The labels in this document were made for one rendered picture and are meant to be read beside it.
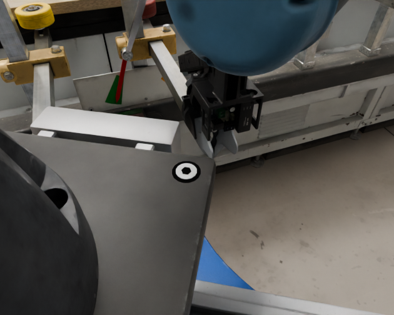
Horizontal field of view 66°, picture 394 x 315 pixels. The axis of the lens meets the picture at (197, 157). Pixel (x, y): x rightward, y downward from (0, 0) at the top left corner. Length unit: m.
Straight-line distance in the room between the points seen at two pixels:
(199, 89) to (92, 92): 0.45
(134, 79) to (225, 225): 0.83
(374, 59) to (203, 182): 1.03
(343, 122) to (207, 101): 1.46
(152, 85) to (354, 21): 0.86
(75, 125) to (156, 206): 0.16
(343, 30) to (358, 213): 0.80
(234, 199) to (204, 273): 1.19
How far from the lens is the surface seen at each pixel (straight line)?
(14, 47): 0.75
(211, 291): 0.24
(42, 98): 0.63
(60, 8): 0.93
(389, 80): 1.39
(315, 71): 1.02
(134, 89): 0.80
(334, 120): 1.75
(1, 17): 0.73
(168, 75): 0.61
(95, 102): 0.80
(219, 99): 0.36
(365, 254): 1.48
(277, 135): 1.57
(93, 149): 0.20
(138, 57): 0.76
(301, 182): 1.61
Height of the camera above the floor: 1.17
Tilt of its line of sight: 46 degrees down
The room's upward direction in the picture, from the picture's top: straight up
